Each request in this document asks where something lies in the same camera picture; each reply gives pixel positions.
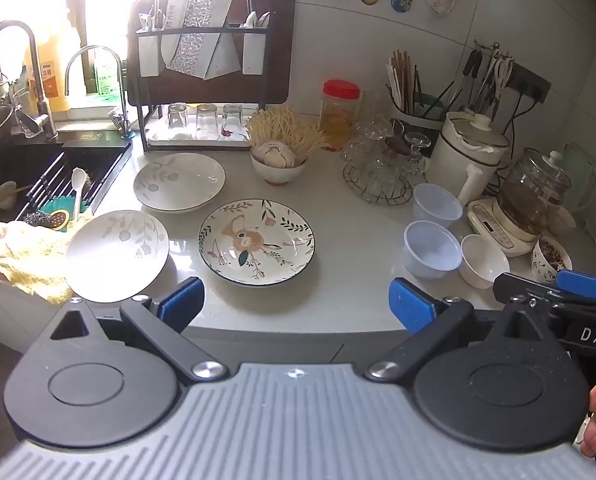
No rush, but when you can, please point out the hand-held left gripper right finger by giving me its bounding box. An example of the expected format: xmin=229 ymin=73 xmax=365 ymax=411
xmin=364 ymin=277 xmax=564 ymax=382

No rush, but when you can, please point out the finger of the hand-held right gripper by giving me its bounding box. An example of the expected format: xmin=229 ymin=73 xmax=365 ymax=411
xmin=493 ymin=272 xmax=596 ymax=318
xmin=556 ymin=269 xmax=596 ymax=301

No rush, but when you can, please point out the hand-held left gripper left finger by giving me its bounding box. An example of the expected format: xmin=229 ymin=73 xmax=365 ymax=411
xmin=48 ymin=276 xmax=230 ymax=382

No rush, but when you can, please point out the plain white ceramic bowl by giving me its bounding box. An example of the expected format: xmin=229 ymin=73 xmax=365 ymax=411
xmin=460 ymin=234 xmax=511 ymax=290

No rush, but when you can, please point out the translucent plastic cup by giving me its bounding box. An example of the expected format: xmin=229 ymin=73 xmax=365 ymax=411
xmin=412 ymin=183 xmax=464 ymax=231
xmin=403 ymin=220 xmax=463 ymax=280

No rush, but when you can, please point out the white leaf-print plate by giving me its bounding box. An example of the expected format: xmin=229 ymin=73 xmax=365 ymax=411
xmin=132 ymin=152 xmax=227 ymax=214
xmin=65 ymin=210 xmax=170 ymax=304

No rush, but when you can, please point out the patterned bowl with tea leaves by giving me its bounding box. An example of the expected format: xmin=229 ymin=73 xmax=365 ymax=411
xmin=530 ymin=236 xmax=573 ymax=284

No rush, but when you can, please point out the glass health kettle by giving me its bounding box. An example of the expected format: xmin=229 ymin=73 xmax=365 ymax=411
xmin=498 ymin=147 xmax=575 ymax=235

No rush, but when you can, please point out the floral ceramic plate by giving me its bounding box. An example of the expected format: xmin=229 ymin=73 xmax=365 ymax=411
xmin=199 ymin=199 xmax=317 ymax=287

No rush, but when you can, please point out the white electric cooking pot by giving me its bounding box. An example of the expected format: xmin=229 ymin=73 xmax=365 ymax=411
xmin=426 ymin=111 xmax=510 ymax=206

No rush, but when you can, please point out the roll-up sink drying rack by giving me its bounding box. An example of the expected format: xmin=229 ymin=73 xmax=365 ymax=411
xmin=25 ymin=147 xmax=129 ymax=217

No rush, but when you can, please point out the cluster of patterned glass cups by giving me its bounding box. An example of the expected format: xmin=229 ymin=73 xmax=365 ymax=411
xmin=340 ymin=117 xmax=431 ymax=196

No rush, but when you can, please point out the white plastic spoon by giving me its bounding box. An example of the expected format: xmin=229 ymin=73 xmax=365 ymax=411
xmin=70 ymin=167 xmax=89 ymax=222

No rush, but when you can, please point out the yellow knitted cloth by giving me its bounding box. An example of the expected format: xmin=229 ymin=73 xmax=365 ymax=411
xmin=0 ymin=220 xmax=80 ymax=307

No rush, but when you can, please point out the brown glass saucer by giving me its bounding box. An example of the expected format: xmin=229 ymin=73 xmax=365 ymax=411
xmin=385 ymin=135 xmax=420 ymax=157

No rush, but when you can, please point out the small ceramic footed bowl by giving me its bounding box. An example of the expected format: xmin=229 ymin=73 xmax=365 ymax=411
xmin=250 ymin=152 xmax=310 ymax=187

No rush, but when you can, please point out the white drip tray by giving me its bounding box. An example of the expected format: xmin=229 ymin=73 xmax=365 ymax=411
xmin=145 ymin=127 xmax=252 ymax=149

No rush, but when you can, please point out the garlic bulb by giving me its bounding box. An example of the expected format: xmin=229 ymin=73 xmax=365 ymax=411
xmin=254 ymin=141 xmax=296 ymax=167

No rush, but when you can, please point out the clear drinking glass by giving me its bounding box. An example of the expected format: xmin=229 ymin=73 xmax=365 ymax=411
xmin=195 ymin=104 xmax=219 ymax=137
xmin=222 ymin=104 xmax=244 ymax=134
xmin=167 ymin=103 xmax=189 ymax=133

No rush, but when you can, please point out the green and white utensil holder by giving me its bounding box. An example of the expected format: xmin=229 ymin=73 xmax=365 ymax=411
xmin=390 ymin=92 xmax=447 ymax=141

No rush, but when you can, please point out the black dish rack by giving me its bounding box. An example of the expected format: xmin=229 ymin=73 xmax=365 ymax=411
xmin=126 ymin=25 xmax=270 ymax=154

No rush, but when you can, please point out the black power strip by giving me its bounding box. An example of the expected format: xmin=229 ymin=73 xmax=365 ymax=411
xmin=510 ymin=67 xmax=553 ymax=104

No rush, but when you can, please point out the dried noodle bundle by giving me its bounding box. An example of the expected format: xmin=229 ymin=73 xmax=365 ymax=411
xmin=245 ymin=106 xmax=330 ymax=157

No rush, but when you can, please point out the red-lidded clear jar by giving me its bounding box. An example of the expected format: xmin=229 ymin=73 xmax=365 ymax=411
xmin=320 ymin=79 xmax=364 ymax=152

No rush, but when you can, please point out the chrome gooseneck faucet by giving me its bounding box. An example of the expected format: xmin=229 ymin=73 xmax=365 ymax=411
xmin=64 ymin=45 xmax=134 ymax=140

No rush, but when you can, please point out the row of hanging kitchen tools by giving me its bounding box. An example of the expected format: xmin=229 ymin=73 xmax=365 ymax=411
xmin=460 ymin=40 xmax=516 ymax=113

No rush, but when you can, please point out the black kitchen sink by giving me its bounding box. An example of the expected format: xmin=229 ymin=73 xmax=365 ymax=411
xmin=0 ymin=130 xmax=133 ymax=231

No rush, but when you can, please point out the bundle of wooden chopsticks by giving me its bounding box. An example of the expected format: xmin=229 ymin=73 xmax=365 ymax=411
xmin=385 ymin=49 xmax=420 ymax=113

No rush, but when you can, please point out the green-label bottle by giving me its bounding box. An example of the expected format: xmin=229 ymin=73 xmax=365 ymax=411
xmin=94 ymin=55 xmax=124 ymax=101

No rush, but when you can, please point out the white cutlery cup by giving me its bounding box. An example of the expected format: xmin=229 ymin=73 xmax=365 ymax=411
xmin=138 ymin=35 xmax=160 ymax=77
xmin=241 ymin=35 xmax=268 ymax=76

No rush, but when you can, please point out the dark pull-down faucet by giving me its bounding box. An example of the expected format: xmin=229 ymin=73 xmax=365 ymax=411
xmin=0 ymin=20 xmax=59 ymax=139

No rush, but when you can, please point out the orange detergent bottle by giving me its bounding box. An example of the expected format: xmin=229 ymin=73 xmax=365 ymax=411
xmin=25 ymin=25 xmax=72 ymax=111

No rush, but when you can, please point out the patterned white board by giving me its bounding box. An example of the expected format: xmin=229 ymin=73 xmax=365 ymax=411
xmin=160 ymin=0 xmax=245 ymax=82

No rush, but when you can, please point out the brown cutting board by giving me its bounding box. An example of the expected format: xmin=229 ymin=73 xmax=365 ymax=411
xmin=128 ymin=0 xmax=297 ymax=111

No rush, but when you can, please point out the metal wire cup rack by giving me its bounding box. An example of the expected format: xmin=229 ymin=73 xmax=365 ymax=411
xmin=342 ymin=157 xmax=414 ymax=206

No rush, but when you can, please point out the black power cable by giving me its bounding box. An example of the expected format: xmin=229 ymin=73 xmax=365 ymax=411
xmin=498 ymin=91 xmax=525 ymax=128

